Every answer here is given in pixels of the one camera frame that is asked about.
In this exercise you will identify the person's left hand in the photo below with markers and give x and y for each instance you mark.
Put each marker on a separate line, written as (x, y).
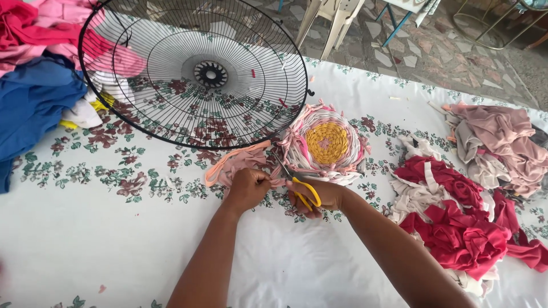
(244, 188)

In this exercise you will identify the person's right hand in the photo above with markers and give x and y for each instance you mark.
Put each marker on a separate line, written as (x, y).
(327, 196)

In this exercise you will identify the person's right fingers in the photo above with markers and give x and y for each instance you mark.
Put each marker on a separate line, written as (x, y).
(299, 201)

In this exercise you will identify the person's left fingers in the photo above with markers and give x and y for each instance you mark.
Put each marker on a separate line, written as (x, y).
(262, 179)

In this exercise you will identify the dusty pink fabric strip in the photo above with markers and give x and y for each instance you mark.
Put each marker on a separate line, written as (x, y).
(239, 162)

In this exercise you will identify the round woven rag mat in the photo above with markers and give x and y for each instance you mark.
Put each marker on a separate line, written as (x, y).
(327, 143)

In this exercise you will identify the heap of red white strips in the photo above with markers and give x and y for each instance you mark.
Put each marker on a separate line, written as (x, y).
(458, 231)

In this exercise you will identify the white floral tablecloth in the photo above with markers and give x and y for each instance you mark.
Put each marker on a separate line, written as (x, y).
(107, 244)

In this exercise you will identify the white plastic chair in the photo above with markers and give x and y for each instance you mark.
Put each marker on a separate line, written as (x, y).
(338, 21)

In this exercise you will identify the yellow fabric piece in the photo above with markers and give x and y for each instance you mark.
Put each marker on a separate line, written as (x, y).
(102, 102)

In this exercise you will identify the white fabric piece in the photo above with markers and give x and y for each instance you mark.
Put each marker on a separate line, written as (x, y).
(83, 113)

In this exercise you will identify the heap of dusty pink fabric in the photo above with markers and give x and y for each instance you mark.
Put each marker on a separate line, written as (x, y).
(501, 141)

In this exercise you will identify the blue fabric garment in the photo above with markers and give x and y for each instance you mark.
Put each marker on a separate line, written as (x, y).
(34, 107)

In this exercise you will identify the light pink fabric garment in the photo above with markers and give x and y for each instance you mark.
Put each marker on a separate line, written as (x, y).
(64, 15)

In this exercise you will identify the red fabric garment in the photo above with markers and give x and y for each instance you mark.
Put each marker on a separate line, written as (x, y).
(17, 25)

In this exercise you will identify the blue metal frame table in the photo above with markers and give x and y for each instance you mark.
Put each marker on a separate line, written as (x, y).
(396, 21)

